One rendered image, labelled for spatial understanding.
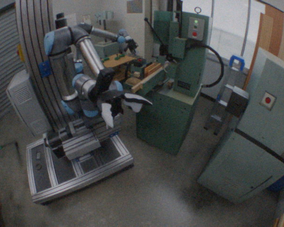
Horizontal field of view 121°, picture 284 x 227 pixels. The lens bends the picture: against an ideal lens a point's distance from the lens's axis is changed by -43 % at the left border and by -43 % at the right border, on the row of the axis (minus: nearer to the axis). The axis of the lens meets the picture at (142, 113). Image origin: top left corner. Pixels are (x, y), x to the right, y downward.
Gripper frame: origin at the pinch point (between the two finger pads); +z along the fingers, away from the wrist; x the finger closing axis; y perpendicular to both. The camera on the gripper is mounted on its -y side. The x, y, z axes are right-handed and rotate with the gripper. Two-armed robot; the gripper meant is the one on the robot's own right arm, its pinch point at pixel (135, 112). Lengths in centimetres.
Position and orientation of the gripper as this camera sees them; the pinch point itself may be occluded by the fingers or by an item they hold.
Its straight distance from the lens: 37.6
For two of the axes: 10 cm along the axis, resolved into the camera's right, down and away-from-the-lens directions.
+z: 7.4, 4.5, -5.0
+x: -6.6, 3.9, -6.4
